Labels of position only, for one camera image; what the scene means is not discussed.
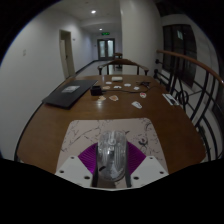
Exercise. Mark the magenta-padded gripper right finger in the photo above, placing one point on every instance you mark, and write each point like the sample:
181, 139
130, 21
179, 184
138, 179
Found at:
150, 169

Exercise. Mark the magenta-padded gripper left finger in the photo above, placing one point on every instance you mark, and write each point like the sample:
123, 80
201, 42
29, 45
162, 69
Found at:
73, 169

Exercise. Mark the clear white computer mouse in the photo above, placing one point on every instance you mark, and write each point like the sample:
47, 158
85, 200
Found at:
112, 155

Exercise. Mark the white marble-print mouse pad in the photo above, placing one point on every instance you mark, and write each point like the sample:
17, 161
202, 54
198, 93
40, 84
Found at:
85, 133

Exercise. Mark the white striped packet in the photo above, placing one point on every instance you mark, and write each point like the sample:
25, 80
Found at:
170, 99

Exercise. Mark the large black desk mat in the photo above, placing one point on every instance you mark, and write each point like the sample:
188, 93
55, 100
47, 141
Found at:
70, 95

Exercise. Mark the small white and red card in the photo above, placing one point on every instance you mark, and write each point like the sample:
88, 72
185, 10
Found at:
143, 95

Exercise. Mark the small tan card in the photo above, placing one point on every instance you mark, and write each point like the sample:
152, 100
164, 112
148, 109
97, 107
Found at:
113, 97
101, 98

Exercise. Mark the small black box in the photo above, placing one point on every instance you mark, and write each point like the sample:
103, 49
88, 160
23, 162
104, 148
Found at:
96, 90

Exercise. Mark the small white box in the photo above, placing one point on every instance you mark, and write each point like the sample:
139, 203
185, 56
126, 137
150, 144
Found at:
117, 79

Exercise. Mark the curved wooden chair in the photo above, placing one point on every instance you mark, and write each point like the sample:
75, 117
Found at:
122, 62

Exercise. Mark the white side door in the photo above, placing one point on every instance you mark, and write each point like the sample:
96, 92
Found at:
67, 55

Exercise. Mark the dark window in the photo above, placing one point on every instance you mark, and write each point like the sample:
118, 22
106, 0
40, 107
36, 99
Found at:
180, 53

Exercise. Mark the glazed double door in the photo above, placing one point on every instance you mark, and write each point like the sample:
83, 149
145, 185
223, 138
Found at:
106, 49

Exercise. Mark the green exit sign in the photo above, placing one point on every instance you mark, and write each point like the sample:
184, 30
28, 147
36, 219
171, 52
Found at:
105, 33

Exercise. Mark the round ceiling light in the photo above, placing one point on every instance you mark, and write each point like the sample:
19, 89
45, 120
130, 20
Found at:
93, 11
100, 29

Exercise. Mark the white wall switch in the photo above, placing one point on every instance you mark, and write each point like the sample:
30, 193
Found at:
24, 52

